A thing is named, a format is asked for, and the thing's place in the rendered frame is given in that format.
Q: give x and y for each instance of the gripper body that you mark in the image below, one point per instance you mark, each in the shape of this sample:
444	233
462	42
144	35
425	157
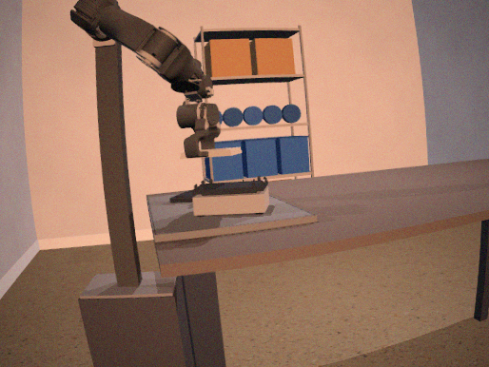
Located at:
187	114

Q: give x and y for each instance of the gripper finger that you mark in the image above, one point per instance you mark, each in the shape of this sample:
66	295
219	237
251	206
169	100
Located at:
191	143
209	141

